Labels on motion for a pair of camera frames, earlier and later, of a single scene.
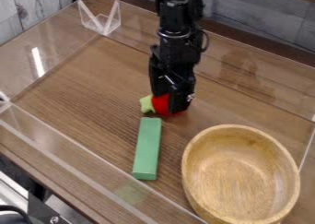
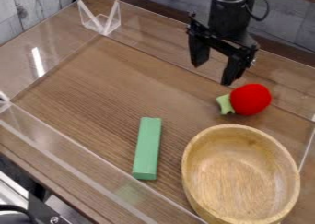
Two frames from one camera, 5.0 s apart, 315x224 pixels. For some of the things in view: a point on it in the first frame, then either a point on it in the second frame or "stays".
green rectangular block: [148, 148] stays
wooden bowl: [241, 176] stays
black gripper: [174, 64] to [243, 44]
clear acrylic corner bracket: [103, 24] stays
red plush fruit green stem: [158, 103] to [247, 100]
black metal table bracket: [39, 212] stays
